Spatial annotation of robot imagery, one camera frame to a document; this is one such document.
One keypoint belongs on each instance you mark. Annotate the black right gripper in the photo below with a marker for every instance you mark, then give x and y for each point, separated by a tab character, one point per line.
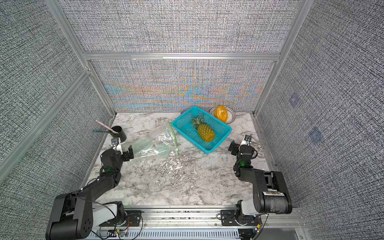
236	148

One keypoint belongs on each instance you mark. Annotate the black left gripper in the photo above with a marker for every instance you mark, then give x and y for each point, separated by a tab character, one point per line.
126	157

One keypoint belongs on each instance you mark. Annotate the yellow toy pineapple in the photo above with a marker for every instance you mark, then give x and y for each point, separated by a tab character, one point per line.
205	132

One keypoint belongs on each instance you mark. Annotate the clear zip-top bag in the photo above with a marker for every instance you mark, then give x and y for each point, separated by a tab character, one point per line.
160	143

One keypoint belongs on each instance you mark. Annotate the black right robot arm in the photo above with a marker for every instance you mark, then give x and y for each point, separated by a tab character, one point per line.
270	192

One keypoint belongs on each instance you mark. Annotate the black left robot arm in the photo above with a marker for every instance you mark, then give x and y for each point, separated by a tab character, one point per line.
78	215

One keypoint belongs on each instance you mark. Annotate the patterned black white bowl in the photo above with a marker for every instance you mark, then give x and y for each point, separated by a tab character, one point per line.
231	114

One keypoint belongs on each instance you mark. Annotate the orange round fruit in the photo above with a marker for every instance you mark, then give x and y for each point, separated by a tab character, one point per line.
221	113

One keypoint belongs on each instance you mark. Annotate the green pen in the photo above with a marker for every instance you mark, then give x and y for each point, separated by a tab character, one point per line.
99	131

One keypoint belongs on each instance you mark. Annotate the teal plastic perforated basket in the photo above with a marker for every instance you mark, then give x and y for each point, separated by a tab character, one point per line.
183	124

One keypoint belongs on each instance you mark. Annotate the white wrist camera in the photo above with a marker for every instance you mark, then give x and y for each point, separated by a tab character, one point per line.
248	139

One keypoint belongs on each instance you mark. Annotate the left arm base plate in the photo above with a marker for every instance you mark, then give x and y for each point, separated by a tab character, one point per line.
132	219

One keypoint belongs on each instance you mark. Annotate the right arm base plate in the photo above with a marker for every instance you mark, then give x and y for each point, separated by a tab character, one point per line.
230	218

